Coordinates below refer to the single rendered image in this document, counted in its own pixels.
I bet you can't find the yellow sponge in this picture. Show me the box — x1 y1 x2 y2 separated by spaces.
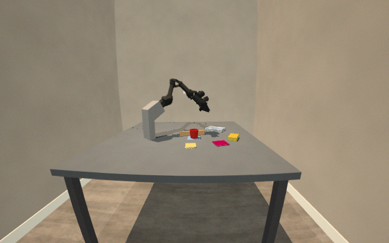
228 133 239 141

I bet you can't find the red square coaster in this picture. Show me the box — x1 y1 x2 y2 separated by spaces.
212 140 229 146

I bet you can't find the blue and white checkered cloth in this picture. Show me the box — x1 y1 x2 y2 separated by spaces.
205 126 226 132

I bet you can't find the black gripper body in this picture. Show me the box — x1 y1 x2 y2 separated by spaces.
196 98 208 111

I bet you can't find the red cup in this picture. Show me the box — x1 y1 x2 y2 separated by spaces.
190 129 198 138

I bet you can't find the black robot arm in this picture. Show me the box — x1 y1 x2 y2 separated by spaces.
159 79 209 108

